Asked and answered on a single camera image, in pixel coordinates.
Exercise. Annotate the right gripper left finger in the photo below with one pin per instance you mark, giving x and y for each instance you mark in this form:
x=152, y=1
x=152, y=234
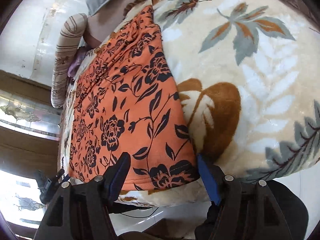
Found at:
x=81, y=211

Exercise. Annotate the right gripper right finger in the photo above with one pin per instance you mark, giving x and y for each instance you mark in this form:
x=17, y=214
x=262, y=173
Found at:
x=239, y=210

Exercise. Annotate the orange black floral garment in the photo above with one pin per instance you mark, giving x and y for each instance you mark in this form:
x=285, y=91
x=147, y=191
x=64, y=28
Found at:
x=126, y=101

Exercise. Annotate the stained glass window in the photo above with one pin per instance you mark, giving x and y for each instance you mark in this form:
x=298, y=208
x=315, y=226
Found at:
x=29, y=117

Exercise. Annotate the purple cloth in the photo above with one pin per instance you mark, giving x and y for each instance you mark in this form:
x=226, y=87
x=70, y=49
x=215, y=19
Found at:
x=76, y=62

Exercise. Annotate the striped beige bolster pillow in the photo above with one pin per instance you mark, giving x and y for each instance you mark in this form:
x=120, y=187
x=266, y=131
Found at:
x=67, y=46

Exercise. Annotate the pink bed headboard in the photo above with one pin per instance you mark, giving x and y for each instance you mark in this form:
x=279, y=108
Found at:
x=104, y=22

